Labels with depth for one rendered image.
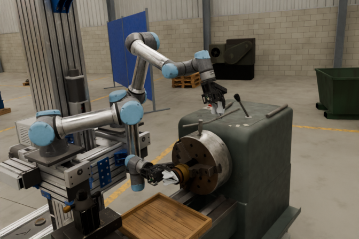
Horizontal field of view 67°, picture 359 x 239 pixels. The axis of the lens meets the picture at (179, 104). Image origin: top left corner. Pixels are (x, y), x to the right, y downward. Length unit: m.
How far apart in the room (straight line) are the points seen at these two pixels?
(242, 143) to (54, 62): 1.14
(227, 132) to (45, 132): 0.88
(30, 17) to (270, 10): 10.19
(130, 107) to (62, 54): 0.62
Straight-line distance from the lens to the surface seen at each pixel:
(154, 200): 1.55
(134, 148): 1.58
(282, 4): 11.38
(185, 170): 1.34
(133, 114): 1.35
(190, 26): 12.19
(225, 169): 1.39
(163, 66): 1.38
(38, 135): 1.41
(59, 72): 1.75
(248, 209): 1.58
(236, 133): 1.42
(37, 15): 1.74
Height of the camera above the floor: 1.73
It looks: 14 degrees down
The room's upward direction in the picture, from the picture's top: 3 degrees counter-clockwise
